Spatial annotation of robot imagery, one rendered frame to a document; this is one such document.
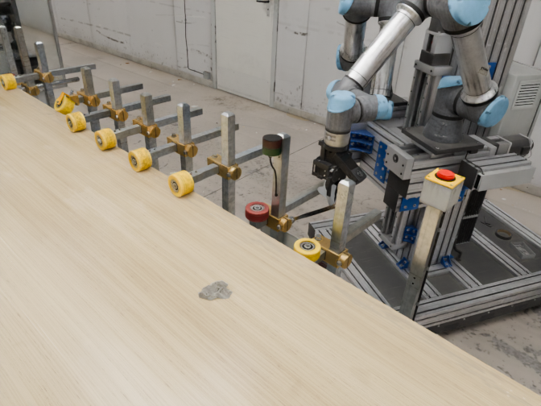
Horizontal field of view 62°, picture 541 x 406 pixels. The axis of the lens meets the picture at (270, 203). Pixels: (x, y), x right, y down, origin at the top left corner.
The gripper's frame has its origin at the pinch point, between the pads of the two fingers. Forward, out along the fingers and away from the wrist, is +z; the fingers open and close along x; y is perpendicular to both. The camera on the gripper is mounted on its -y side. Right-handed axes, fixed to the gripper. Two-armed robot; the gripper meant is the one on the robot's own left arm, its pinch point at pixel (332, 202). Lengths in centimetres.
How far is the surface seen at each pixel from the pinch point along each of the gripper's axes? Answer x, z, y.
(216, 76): -246, 81, 343
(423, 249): 9.6, -5.9, -35.0
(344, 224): 8.5, -0.8, -10.4
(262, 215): 15.4, 6.1, 16.6
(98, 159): 34, 6, 88
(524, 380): -75, 96, -67
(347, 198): 9.4, -10.0, -10.3
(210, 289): 51, 5, 0
